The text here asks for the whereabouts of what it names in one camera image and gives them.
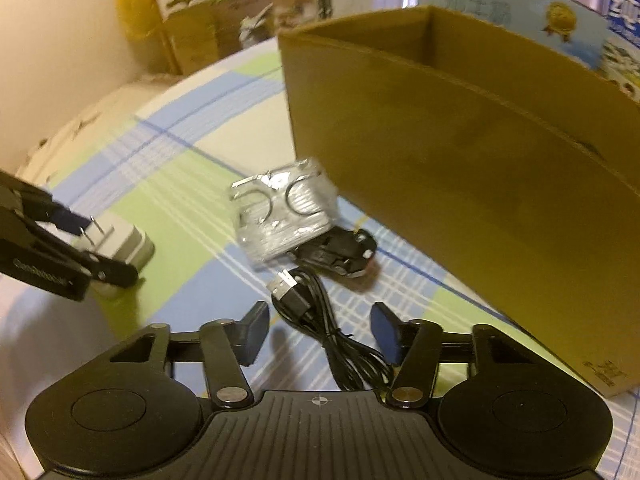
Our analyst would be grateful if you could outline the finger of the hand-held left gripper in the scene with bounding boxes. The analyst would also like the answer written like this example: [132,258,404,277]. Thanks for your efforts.
[25,220,140,289]
[22,186,88,238]

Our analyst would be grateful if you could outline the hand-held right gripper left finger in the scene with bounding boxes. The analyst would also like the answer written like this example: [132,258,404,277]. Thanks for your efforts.
[87,301,271,410]

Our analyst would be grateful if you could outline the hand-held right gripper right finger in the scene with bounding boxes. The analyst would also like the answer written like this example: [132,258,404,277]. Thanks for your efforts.
[370,301,553,410]

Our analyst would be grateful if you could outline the white charger plug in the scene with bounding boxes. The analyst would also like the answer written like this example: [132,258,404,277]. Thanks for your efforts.
[80,214,156,301]

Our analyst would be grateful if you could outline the black USB cable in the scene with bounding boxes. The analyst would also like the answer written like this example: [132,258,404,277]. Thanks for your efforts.
[267,265,401,392]

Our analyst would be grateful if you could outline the brown cardboard box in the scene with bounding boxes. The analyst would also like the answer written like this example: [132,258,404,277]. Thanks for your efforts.
[277,5,640,400]

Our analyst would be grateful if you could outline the small black glossy gadget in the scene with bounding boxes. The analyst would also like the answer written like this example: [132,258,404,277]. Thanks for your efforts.
[295,226,379,279]

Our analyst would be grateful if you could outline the checked tablecloth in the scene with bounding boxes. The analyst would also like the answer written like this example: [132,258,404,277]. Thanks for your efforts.
[0,37,640,461]

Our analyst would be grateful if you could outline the clear plastic packet with rings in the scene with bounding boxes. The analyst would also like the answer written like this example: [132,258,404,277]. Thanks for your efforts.
[230,157,338,273]

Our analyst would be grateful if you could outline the pile of brown cardboard boxes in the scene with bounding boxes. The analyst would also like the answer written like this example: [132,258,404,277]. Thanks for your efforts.
[156,0,275,77]

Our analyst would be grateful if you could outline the yellow plastic bag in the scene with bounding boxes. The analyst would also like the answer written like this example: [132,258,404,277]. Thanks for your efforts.
[116,0,177,42]

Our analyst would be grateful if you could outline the white printed box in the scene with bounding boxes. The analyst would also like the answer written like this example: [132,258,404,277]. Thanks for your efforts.
[272,0,377,37]

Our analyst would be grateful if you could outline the light blue printed box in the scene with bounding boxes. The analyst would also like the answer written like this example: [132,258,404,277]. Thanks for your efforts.
[417,0,621,71]

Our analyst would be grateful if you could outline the colourful printed box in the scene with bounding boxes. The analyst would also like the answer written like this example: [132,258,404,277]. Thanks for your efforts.
[597,0,640,101]

